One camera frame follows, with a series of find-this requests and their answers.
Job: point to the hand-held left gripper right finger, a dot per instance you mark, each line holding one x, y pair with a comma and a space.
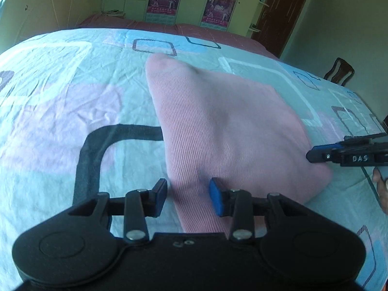
215, 197

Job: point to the person's right hand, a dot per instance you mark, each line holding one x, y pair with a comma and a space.
382, 194

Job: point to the white corner shelf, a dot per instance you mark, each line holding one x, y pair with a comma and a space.
263, 3

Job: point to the red bed cover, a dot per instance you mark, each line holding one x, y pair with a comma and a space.
194, 31

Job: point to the printed pastel bed sheet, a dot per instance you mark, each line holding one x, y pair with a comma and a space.
60, 97

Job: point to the dark wooden chair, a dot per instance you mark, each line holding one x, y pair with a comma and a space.
339, 71

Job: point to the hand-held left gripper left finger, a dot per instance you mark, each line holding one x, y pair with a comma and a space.
160, 189

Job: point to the pink ribbed garment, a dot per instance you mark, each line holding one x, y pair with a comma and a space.
227, 127

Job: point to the stack of papers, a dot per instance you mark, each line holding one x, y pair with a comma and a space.
112, 12

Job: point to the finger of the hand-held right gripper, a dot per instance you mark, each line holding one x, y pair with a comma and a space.
326, 155

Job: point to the dark brown door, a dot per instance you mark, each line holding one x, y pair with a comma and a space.
285, 12

